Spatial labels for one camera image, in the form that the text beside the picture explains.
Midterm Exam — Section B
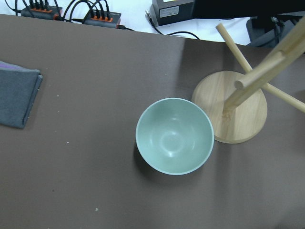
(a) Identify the black orange usb hub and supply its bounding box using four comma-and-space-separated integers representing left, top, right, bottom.
21, 0, 62, 21

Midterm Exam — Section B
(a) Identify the grey folded cloth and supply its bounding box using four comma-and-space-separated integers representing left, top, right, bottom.
0, 62, 43, 129

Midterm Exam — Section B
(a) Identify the mint green bowl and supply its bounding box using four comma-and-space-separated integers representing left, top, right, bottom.
135, 98, 214, 175

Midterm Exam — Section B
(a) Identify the black power box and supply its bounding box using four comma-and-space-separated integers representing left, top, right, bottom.
152, 0, 194, 26

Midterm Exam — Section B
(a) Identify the wooden cup tree stand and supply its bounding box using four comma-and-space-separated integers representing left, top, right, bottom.
192, 18, 305, 144

